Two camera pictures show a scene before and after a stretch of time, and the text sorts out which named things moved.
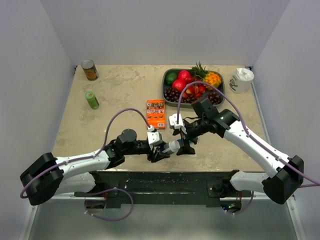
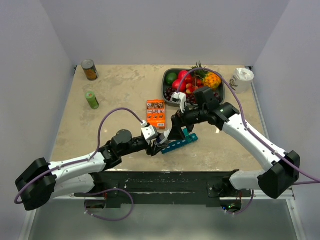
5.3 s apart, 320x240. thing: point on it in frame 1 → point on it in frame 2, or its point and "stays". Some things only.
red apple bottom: (179, 84) stays
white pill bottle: (174, 145) → (163, 136)
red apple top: (183, 74) stays
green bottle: (91, 98) stays
